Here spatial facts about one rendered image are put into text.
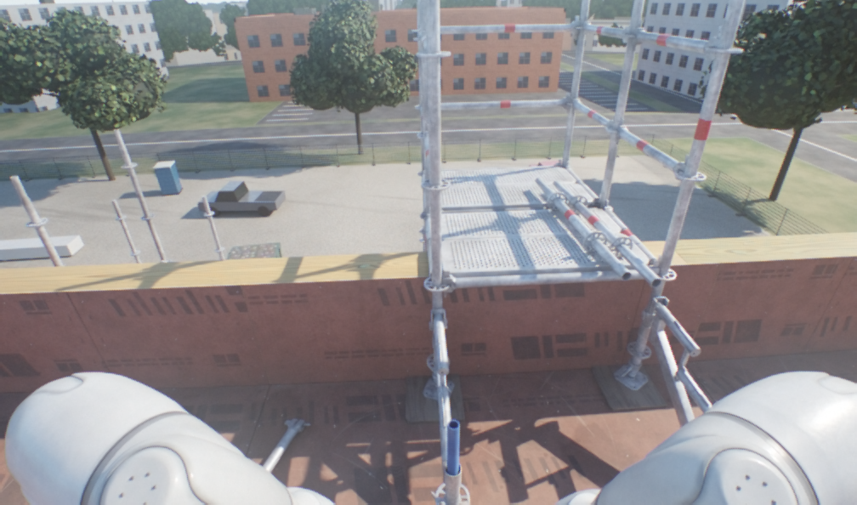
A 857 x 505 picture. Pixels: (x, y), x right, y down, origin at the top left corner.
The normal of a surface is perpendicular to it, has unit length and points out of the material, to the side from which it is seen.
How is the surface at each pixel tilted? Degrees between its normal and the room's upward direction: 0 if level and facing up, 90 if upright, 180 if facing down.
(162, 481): 26
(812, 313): 90
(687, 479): 57
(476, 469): 0
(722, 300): 90
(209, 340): 90
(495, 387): 0
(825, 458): 32
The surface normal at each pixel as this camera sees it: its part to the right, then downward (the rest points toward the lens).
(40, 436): -0.28, -0.51
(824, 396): 0.03, -0.91
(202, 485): 0.85, -0.41
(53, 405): -0.15, -0.81
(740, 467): -0.01, -0.56
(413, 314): 0.04, 0.48
